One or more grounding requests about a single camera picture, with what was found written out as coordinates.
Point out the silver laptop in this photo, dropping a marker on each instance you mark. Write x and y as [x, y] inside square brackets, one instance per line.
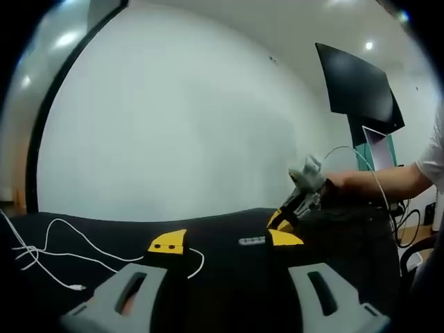
[379, 149]

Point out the large black monitor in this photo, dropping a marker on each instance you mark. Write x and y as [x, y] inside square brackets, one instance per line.
[357, 86]

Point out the black door frame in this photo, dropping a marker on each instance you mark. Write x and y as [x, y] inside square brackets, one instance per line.
[52, 104]

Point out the teal panel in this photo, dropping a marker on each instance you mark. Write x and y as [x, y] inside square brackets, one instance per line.
[357, 152]

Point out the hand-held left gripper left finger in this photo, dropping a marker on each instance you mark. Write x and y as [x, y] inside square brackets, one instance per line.
[111, 298]

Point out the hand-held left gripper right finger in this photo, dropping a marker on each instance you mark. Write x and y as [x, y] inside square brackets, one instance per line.
[347, 305]

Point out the black office chair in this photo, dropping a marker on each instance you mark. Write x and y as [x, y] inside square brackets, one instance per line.
[421, 248]

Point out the white plastic box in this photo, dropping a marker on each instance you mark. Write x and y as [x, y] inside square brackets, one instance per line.
[412, 262]

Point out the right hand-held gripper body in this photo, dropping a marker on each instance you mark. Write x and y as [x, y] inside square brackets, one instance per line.
[310, 180]

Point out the person's right hand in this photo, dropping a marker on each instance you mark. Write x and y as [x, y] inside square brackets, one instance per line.
[333, 194]

